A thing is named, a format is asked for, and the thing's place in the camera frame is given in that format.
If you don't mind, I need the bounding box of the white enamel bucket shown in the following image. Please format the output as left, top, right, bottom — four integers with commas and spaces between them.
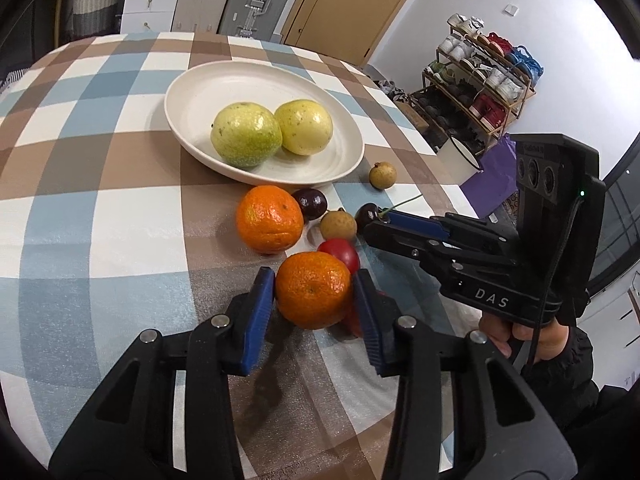
437, 135, 484, 183

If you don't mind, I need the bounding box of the purple bag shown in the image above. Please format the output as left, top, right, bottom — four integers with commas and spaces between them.
460, 135, 522, 221

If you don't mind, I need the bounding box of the yellow guava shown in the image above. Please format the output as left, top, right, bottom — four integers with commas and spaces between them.
274, 99, 334, 157

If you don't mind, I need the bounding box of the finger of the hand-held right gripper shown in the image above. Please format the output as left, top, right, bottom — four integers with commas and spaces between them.
361, 219, 472, 282
383, 210, 519, 257

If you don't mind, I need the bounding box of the wooden shoe rack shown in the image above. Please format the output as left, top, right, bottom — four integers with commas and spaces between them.
395, 15, 543, 156

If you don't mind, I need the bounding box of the white oval plate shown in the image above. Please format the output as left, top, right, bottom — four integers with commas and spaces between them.
164, 60, 365, 187

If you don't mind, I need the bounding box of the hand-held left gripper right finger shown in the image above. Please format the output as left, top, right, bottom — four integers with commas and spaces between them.
352, 268, 578, 480

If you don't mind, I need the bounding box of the dark cherry with stem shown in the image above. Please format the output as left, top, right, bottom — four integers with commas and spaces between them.
354, 192, 423, 233

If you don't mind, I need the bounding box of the dark purple plum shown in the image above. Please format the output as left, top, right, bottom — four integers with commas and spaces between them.
291, 188, 329, 222

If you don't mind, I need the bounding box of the woven grey basket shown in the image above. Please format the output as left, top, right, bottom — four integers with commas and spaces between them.
71, 0, 121, 37

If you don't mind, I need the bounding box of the orange mandarin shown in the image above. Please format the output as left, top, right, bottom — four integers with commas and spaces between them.
236, 185, 305, 255
274, 251, 354, 331

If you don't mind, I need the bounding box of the shoe rack with shoes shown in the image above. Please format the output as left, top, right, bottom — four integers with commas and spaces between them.
400, 14, 545, 153

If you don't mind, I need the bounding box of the green guava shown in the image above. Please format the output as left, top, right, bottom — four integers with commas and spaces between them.
210, 102, 284, 169

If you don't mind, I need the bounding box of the red cherry tomato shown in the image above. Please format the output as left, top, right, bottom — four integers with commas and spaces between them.
317, 238, 361, 276
342, 290, 386, 338

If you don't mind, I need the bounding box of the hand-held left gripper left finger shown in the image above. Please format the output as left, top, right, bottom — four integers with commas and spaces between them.
47, 266, 277, 480

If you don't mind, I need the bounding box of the brown longan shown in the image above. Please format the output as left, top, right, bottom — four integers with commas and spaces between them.
369, 162, 398, 190
319, 208, 358, 241

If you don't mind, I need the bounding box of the silver suitcase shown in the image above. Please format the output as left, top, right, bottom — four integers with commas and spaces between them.
220, 0, 301, 41

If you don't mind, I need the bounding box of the person's right forearm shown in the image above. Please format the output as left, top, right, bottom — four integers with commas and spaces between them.
520, 325, 640, 480

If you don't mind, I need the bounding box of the person's right hand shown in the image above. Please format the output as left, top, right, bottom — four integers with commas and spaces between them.
479, 316, 572, 367

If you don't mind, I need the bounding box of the wooden door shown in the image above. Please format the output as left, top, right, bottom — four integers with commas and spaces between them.
282, 0, 433, 66

